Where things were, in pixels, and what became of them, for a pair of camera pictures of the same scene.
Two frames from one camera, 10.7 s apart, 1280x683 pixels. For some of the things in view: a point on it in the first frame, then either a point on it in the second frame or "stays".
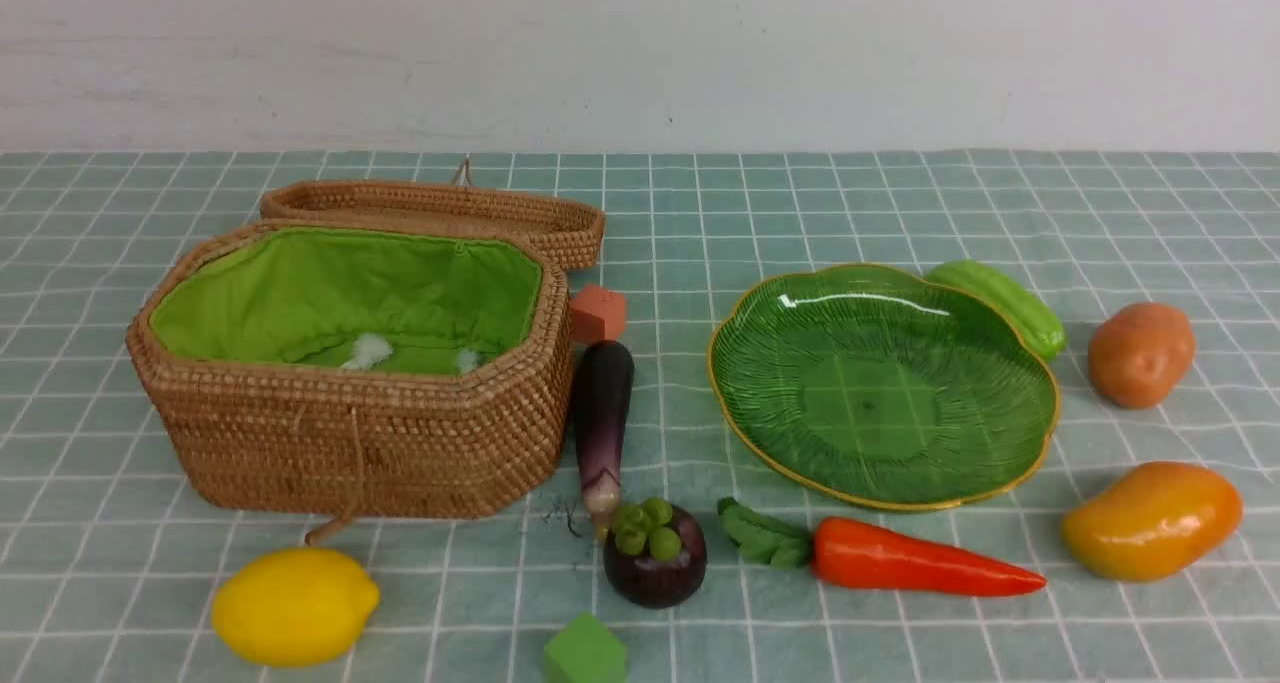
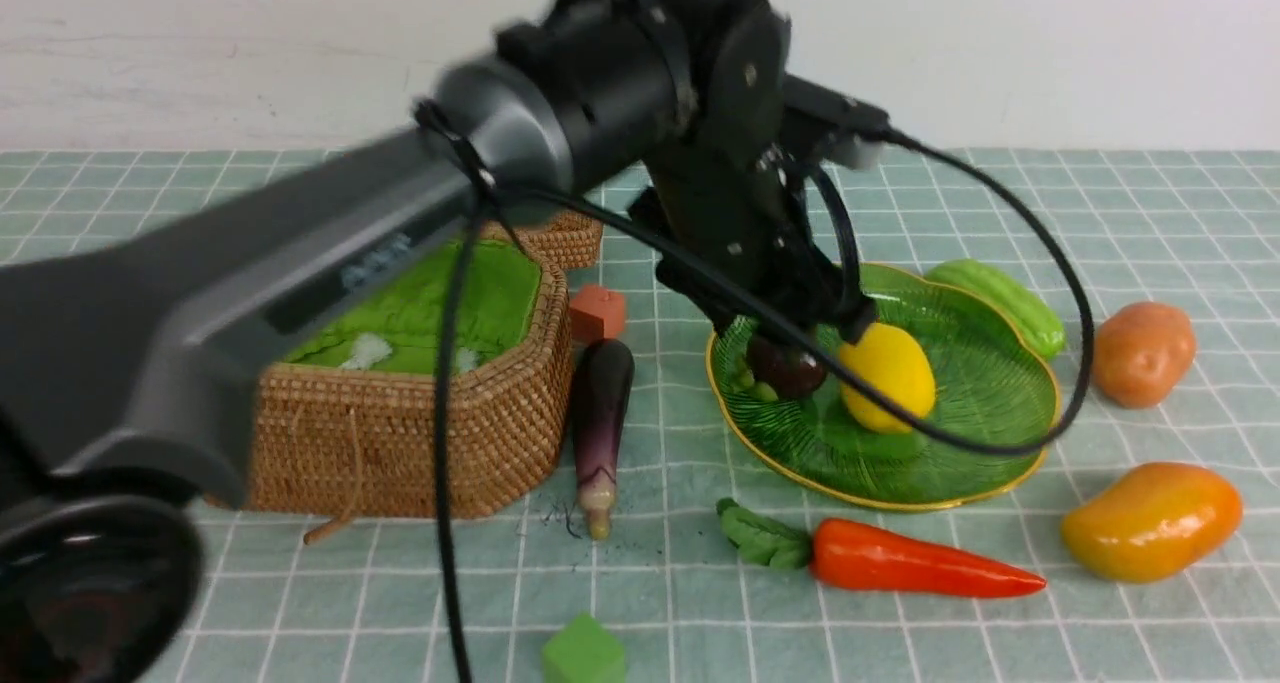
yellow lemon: (294, 607) to (892, 359)
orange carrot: (854, 553) stays
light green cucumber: (1036, 324) stays
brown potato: (1138, 354) stays
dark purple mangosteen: (656, 554) to (785, 368)
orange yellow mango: (1153, 522) stays
